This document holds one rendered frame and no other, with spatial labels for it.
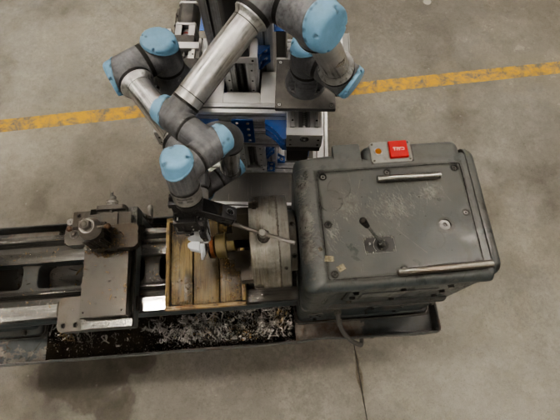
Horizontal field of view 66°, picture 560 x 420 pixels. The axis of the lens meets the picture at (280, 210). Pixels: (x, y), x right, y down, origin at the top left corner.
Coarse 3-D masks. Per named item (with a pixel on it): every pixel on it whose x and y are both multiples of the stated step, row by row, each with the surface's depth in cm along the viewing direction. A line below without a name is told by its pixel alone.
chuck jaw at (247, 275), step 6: (228, 252) 145; (234, 252) 145; (240, 252) 145; (246, 252) 145; (228, 258) 144; (234, 258) 144; (240, 258) 144; (246, 258) 144; (240, 264) 143; (246, 264) 143; (240, 270) 145; (246, 270) 142; (246, 276) 141; (246, 282) 143; (252, 282) 144
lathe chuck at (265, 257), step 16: (256, 208) 138; (272, 208) 138; (256, 224) 134; (272, 224) 134; (256, 240) 133; (272, 240) 133; (256, 256) 133; (272, 256) 133; (256, 272) 135; (272, 272) 136; (256, 288) 143
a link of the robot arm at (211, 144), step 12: (192, 120) 104; (180, 132) 103; (192, 132) 102; (204, 132) 102; (216, 132) 103; (228, 132) 104; (192, 144) 101; (204, 144) 101; (216, 144) 102; (228, 144) 104; (204, 156) 100; (216, 156) 102
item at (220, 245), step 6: (216, 234) 148; (222, 234) 147; (210, 240) 146; (216, 240) 145; (222, 240) 145; (234, 240) 151; (210, 246) 145; (216, 246) 144; (222, 246) 144; (228, 246) 145; (234, 246) 145; (210, 252) 145; (216, 252) 145; (222, 252) 145
